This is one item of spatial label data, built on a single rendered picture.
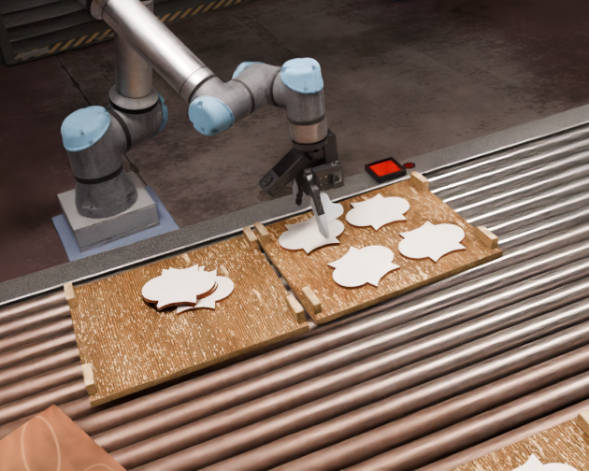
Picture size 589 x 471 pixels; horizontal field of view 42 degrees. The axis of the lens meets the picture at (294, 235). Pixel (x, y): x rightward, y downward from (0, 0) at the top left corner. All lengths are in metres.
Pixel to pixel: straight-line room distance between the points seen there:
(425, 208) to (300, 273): 0.34
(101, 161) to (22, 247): 1.96
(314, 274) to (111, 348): 0.42
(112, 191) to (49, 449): 0.82
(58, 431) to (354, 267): 0.65
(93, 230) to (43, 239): 1.88
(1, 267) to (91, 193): 1.83
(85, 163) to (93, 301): 0.37
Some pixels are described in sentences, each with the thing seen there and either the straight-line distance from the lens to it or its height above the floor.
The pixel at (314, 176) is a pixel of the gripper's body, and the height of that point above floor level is 1.10.
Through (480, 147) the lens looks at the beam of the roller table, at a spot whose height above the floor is 0.92.
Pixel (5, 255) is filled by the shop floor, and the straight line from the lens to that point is 3.72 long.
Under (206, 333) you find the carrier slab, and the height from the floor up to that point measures 0.94.
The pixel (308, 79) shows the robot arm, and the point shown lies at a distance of 1.44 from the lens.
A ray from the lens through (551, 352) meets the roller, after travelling 1.40.
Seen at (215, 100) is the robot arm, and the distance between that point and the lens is 1.42.
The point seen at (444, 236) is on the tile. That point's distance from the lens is 1.60.
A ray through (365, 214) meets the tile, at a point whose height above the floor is 0.94.
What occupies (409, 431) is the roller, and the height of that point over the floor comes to 0.91.
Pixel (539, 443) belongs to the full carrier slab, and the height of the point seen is 0.94.
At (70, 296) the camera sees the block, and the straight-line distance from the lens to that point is 1.59.
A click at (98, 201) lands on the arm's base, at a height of 0.98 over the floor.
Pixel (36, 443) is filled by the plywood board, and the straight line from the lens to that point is 1.20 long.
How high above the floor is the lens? 1.86
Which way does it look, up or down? 34 degrees down
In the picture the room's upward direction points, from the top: 8 degrees counter-clockwise
